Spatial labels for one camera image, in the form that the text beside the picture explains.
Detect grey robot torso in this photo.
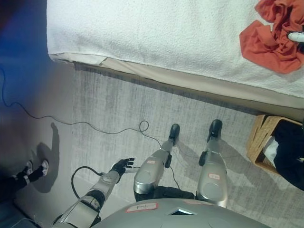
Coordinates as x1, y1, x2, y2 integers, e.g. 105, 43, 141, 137
95, 186, 269, 228

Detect silver robot leg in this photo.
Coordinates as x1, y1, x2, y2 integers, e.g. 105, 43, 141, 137
196, 119, 230, 209
133, 123, 181, 196

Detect white sneaker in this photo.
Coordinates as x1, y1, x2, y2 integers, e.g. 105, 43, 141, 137
39, 160, 50, 177

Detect red garment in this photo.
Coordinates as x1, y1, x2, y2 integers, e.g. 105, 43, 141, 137
239, 0, 304, 75

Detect thick black wrist cable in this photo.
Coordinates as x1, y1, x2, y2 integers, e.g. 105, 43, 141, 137
71, 166, 105, 200

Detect silver right robot leg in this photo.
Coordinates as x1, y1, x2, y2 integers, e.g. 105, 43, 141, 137
196, 119, 230, 209

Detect thin black floor cable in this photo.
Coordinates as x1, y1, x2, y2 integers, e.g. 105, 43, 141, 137
0, 67, 184, 191

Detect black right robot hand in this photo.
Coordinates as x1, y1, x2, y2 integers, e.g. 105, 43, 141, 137
287, 32, 304, 44

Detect silver left robot leg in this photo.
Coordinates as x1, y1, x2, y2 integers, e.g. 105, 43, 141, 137
133, 123, 181, 196

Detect beige bed base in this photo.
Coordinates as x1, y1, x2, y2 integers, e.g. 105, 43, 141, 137
49, 53, 304, 122

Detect person's black trouser legs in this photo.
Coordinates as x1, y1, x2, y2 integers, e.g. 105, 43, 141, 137
0, 165, 44, 191

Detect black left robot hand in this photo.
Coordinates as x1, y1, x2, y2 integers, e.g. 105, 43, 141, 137
110, 157, 138, 176

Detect black garment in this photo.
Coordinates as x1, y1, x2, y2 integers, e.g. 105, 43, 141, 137
272, 120, 304, 191

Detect woven wicker basket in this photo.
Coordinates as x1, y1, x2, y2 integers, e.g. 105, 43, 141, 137
246, 114, 304, 176

